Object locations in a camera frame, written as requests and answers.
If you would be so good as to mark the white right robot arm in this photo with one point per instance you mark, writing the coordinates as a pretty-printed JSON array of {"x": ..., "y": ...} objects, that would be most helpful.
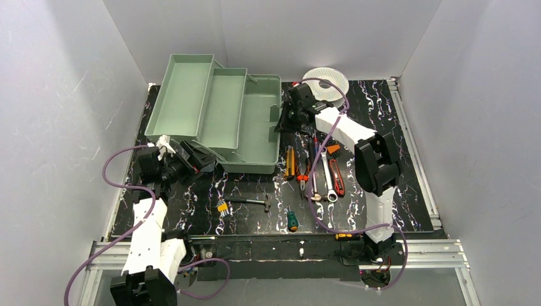
[{"x": 377, "y": 162}]

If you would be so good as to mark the orange black hex key holder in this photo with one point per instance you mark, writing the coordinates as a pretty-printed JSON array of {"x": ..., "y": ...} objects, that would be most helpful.
[{"x": 333, "y": 150}]

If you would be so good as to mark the red black utility knife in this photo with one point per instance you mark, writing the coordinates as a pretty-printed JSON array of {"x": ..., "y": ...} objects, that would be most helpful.
[{"x": 338, "y": 183}]

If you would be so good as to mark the small black hammer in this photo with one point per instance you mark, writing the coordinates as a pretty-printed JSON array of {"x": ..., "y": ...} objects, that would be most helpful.
[{"x": 266, "y": 202}]

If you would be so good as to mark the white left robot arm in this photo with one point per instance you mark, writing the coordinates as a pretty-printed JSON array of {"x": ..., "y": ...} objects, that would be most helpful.
[{"x": 148, "y": 275}]

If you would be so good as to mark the orange utility knife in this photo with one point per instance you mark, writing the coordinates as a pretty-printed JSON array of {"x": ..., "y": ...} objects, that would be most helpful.
[{"x": 291, "y": 164}]

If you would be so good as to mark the white filament spool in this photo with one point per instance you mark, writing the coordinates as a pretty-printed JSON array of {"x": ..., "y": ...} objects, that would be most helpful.
[{"x": 325, "y": 84}]

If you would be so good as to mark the yellow black screwdriver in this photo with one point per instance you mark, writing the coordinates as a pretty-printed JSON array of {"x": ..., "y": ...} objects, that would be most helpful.
[{"x": 347, "y": 237}]

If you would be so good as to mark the black marbled table mat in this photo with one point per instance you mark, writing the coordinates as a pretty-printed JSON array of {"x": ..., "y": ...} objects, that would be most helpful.
[{"x": 373, "y": 103}]

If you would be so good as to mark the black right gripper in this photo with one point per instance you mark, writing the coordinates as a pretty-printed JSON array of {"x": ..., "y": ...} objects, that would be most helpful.
[{"x": 289, "y": 113}]

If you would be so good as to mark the red needle nose pliers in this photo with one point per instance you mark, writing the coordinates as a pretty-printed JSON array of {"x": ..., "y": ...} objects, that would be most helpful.
[{"x": 302, "y": 178}]

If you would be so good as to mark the yellow hex key set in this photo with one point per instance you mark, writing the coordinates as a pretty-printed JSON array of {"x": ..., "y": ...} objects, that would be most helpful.
[{"x": 223, "y": 208}]

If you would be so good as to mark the green handled screwdriver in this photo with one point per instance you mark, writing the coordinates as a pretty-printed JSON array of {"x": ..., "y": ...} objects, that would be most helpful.
[{"x": 292, "y": 222}]

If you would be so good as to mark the silver combination wrench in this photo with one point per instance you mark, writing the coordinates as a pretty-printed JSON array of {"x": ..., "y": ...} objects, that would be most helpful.
[{"x": 331, "y": 194}]

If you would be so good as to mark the green plastic tool box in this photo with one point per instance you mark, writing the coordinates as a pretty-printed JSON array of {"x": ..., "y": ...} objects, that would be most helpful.
[{"x": 225, "y": 112}]

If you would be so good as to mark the blue handled screwdriver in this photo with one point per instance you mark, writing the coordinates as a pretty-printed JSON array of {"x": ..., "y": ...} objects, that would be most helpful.
[{"x": 314, "y": 146}]

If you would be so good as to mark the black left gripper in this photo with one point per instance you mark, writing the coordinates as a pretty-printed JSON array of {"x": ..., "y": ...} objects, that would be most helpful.
[{"x": 189, "y": 155}]

